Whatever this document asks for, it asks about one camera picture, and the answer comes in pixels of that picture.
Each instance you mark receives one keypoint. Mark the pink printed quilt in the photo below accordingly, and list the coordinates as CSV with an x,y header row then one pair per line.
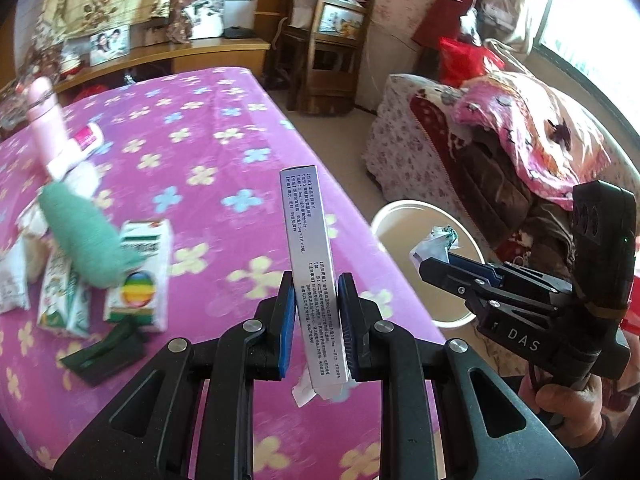
x,y
530,125

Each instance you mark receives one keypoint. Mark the pink flowered blanket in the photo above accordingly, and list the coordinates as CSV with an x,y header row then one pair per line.
x,y
225,135

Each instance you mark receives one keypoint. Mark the small black device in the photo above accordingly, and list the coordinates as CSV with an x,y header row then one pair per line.
x,y
237,33

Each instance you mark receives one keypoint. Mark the white carton with rainbow print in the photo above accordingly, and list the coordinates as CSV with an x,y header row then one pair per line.
x,y
142,260

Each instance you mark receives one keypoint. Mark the white green paper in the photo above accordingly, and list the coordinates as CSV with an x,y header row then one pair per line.
x,y
431,246

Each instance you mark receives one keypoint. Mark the red white container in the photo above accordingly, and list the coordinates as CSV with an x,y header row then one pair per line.
x,y
71,62

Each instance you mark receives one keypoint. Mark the flowered upright mattress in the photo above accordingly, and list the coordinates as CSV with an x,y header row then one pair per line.
x,y
395,10

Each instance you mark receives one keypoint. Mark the white green printed carton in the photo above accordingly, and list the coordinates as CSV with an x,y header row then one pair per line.
x,y
60,295

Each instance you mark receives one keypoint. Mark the picture box on chair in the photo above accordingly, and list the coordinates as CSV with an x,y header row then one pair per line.
x,y
341,21

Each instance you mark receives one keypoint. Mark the framed couple photo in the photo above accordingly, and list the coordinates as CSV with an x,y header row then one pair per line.
x,y
110,46

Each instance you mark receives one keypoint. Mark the green knitted cloth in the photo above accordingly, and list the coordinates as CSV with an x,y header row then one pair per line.
x,y
80,230

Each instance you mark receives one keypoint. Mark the red plastic bag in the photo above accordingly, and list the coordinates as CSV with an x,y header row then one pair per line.
x,y
467,60

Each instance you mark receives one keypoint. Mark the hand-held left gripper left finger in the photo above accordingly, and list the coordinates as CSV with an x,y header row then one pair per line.
x,y
286,327

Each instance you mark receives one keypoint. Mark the sofa with flowered cover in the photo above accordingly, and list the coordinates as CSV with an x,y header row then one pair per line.
x,y
400,130

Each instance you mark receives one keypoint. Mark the dark green folded packet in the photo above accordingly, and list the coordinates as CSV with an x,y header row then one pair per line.
x,y
105,355

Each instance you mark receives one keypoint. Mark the dark wooden chair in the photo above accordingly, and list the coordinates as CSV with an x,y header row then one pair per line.
x,y
330,70

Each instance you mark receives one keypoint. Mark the red patterned blanket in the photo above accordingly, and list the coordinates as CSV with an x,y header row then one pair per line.
x,y
435,120

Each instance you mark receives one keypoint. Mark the person's right hand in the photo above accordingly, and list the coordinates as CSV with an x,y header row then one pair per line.
x,y
570,400

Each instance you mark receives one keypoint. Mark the grey printed medicine box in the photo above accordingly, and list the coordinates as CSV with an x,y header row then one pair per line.
x,y
310,260

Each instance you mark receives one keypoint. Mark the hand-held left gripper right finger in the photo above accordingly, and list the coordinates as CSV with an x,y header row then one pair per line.
x,y
347,327

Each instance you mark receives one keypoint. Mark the white bottle with pink label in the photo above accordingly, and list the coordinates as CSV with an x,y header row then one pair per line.
x,y
75,152

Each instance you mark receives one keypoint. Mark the brown garment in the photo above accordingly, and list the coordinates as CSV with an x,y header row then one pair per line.
x,y
505,195

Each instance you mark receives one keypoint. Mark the white round bin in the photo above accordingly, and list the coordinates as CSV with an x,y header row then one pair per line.
x,y
395,217

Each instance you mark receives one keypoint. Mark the wooden cabinet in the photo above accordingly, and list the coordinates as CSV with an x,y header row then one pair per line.
x,y
215,52

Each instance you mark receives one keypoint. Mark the brown flowered cloth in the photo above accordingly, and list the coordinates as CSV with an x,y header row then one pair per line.
x,y
185,5

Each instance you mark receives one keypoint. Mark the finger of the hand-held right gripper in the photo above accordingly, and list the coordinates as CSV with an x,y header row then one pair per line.
x,y
530,280
450,277

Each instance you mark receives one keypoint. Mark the white plastic bag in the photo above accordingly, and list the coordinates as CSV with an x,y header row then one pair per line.
x,y
505,15

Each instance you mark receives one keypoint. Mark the person's right forearm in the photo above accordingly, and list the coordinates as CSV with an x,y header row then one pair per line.
x,y
592,452

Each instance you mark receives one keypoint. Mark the pink thermos bottle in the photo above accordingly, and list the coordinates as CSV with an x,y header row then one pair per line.
x,y
45,120

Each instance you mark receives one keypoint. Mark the unframed wedding photo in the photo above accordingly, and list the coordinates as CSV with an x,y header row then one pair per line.
x,y
206,19

